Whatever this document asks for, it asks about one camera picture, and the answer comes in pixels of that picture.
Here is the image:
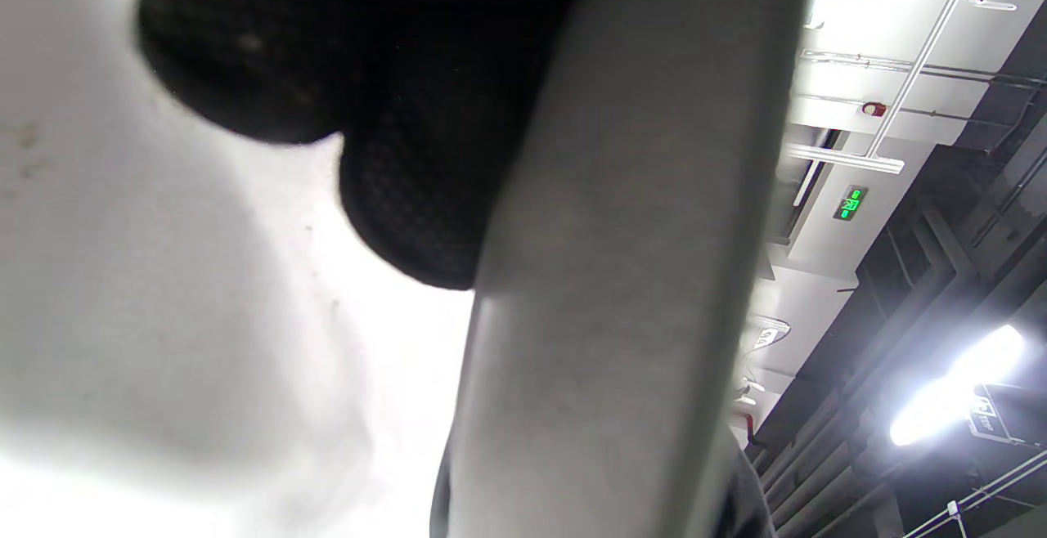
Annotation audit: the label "white ceiling pipes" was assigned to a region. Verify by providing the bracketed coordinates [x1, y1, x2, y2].
[900, 450, 1047, 538]

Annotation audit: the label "black hanging sign box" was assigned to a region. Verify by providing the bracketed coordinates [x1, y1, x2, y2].
[968, 383, 1047, 447]

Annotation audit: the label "green exit sign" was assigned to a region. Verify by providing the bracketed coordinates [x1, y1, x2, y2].
[833, 185, 870, 222]

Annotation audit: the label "white ceiling conduit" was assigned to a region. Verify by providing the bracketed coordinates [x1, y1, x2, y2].
[865, 0, 974, 159]

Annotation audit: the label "grey plate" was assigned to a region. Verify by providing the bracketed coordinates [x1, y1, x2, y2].
[446, 0, 812, 538]

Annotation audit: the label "dark ceiling ducts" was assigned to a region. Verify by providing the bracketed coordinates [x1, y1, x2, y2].
[753, 0, 1047, 538]

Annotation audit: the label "grey ceiling conduit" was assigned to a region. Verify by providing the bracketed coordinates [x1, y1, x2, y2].
[802, 49, 1047, 87]

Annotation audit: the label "person's left hand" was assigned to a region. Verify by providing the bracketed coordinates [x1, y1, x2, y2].
[135, 0, 602, 291]

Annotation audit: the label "white ceiling rail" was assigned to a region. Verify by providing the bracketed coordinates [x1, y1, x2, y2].
[784, 143, 905, 175]

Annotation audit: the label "round white ceiling disc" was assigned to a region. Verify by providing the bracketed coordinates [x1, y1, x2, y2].
[748, 316, 793, 351]

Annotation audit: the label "bright ceiling tube light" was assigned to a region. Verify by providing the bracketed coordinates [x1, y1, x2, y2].
[887, 324, 1027, 447]

